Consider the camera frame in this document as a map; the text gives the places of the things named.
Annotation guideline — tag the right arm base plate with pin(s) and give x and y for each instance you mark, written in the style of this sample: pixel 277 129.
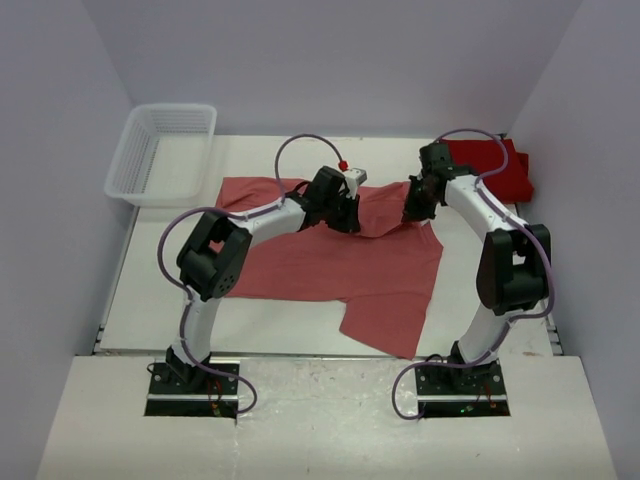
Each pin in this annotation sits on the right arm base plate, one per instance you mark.
pixel 461 393

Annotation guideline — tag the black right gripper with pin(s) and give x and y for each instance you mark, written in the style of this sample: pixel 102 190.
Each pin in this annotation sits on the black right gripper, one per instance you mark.
pixel 412 211

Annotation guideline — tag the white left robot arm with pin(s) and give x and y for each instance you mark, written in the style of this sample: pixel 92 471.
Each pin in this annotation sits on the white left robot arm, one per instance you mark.
pixel 212 258

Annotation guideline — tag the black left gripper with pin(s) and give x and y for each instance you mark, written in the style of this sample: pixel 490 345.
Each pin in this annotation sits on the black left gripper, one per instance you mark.
pixel 350 221

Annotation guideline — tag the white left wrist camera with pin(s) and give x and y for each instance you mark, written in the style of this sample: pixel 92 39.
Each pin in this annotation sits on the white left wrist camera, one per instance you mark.
pixel 354 178

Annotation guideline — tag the white plastic basket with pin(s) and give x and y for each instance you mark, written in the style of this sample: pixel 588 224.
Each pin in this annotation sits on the white plastic basket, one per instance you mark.
pixel 162 155

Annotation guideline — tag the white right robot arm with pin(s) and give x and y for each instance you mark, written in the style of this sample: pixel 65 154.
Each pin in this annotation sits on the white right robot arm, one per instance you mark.
pixel 514 271

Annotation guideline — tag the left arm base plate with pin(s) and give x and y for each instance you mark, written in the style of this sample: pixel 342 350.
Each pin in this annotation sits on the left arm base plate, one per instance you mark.
pixel 208 396

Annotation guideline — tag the folded dark red t shirt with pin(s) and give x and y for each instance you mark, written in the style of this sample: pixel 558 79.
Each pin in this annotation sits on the folded dark red t shirt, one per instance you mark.
pixel 485 156

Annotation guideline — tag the pink t shirt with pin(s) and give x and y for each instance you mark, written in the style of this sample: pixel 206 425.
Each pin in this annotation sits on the pink t shirt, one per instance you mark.
pixel 385 274

